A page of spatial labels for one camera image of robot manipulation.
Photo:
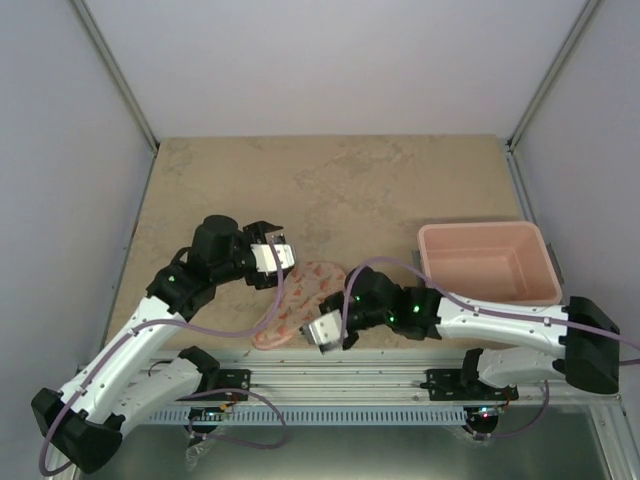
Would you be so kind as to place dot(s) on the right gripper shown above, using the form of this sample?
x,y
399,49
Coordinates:
x,y
327,306

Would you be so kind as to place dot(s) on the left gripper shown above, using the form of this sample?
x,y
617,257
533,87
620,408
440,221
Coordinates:
x,y
259,229

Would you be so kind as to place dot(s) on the floral mesh laundry bag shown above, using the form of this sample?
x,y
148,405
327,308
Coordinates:
x,y
305,288

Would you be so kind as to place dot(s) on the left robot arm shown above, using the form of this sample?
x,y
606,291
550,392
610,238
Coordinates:
x,y
88,418

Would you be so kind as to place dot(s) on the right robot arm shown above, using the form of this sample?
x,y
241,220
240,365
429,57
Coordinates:
x,y
574,342

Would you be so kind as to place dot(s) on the pink plastic bin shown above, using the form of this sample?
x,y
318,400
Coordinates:
x,y
505,262

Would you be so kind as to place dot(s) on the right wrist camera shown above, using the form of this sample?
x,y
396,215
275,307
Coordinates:
x,y
325,332

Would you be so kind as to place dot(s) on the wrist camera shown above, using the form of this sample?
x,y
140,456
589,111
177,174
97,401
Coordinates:
x,y
269,258
325,332

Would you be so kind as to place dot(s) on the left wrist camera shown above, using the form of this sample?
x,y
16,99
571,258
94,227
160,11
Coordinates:
x,y
269,258

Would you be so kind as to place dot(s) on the aluminium rail frame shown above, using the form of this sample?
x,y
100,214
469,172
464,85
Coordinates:
x,y
360,377

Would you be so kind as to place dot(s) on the grey metal bracket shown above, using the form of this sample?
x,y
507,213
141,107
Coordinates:
x,y
416,260

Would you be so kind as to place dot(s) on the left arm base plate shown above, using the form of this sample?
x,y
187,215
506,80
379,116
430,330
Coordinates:
x,y
227,385

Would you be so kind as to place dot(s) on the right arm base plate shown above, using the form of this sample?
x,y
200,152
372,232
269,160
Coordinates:
x,y
451,385

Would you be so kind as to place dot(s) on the slotted cable duct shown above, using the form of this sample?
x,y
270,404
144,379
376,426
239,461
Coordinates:
x,y
262,415

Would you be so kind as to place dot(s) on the left corner post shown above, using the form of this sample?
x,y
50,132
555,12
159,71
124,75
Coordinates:
x,y
97,38

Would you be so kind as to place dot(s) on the corner post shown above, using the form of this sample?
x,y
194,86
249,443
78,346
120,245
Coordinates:
x,y
97,38
573,38

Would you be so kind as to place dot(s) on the right corner post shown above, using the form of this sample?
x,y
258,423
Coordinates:
x,y
573,38

